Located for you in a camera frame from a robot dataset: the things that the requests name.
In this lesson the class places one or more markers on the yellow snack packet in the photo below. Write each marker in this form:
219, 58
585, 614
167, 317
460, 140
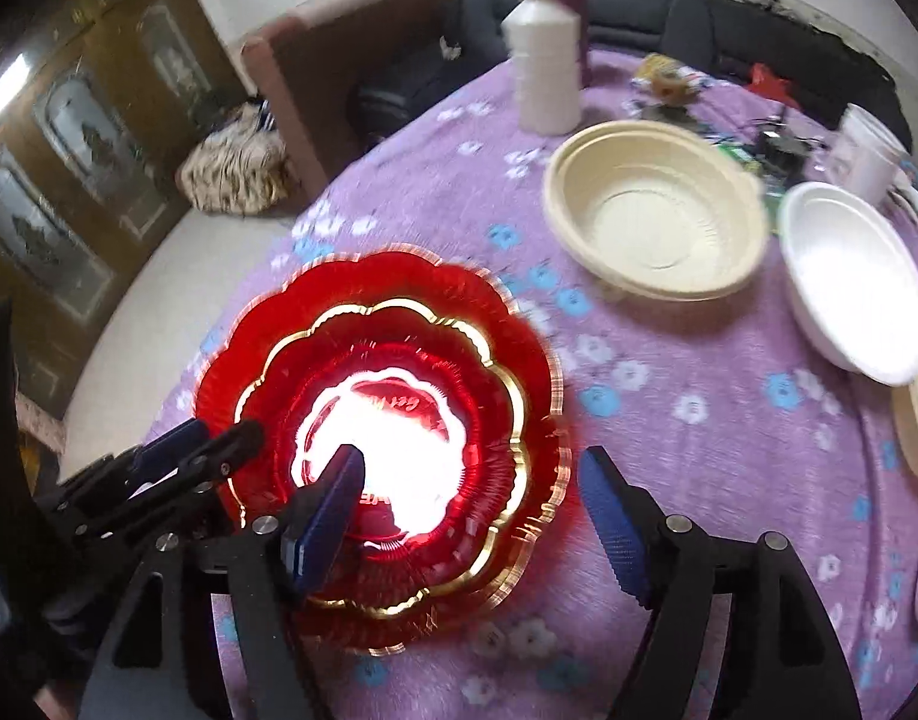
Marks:
654, 64

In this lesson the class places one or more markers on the purple floral tablecloth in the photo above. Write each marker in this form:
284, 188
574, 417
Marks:
691, 465

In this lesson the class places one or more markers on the white plastic bottle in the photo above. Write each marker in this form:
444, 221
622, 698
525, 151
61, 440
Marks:
541, 67

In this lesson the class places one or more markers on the wooden glass-door cabinet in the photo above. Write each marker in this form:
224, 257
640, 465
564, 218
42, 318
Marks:
91, 165

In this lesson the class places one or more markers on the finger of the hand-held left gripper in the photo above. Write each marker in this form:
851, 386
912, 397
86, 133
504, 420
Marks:
170, 444
226, 450

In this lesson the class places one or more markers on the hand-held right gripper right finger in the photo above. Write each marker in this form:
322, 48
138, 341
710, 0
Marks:
613, 525

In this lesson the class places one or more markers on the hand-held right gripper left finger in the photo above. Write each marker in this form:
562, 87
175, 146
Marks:
328, 521

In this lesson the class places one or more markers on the white plastic cup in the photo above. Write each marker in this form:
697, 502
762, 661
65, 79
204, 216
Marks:
864, 157

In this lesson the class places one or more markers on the brown wooden block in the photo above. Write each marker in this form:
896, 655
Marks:
670, 88

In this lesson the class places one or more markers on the large red scalloped plate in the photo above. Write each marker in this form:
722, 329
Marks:
459, 300

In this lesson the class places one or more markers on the white work gloves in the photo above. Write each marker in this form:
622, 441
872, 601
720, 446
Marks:
915, 191

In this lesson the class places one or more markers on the green packet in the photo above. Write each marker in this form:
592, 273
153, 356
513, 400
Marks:
740, 156

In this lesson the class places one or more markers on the white foam bowl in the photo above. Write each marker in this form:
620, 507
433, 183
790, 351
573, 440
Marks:
841, 277

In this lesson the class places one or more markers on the brown armchair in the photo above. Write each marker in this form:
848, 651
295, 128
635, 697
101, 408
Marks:
316, 90

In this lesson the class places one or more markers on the black leather sofa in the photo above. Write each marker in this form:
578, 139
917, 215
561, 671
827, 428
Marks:
654, 7

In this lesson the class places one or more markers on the striped cloth bundle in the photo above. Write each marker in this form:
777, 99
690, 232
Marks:
234, 165

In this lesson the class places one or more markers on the small red scalloped plate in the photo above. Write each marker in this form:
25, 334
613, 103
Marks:
429, 360

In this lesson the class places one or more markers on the red plastic object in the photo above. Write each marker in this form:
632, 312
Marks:
766, 82

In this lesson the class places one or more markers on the cream plastic bowl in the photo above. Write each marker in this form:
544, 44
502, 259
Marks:
654, 217

